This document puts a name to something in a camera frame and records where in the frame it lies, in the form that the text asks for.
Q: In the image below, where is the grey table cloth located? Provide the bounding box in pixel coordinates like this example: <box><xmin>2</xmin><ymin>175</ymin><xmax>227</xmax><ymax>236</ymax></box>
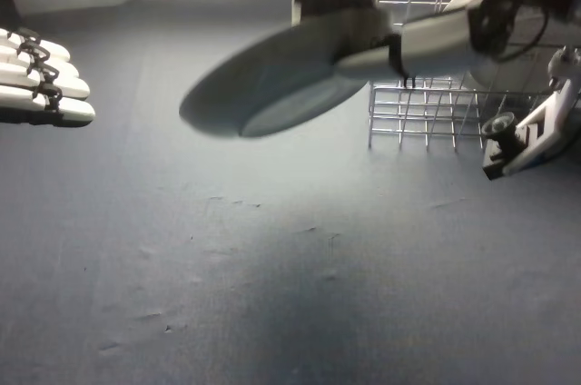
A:
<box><xmin>0</xmin><ymin>0</ymin><xmax>581</xmax><ymax>385</ymax></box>

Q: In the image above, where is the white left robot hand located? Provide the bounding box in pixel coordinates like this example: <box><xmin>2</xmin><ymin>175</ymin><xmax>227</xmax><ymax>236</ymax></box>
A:
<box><xmin>0</xmin><ymin>26</ymin><xmax>96</xmax><ymax>128</ymax></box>

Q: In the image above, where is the wire dish rack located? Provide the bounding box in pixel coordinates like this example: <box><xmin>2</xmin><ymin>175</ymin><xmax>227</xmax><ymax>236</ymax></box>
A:
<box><xmin>368</xmin><ymin>0</ymin><xmax>581</xmax><ymax>153</ymax></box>

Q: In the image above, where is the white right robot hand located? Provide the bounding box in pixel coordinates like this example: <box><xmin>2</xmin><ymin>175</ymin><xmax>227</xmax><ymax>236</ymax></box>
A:
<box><xmin>289</xmin><ymin>0</ymin><xmax>505</xmax><ymax>86</ymax></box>

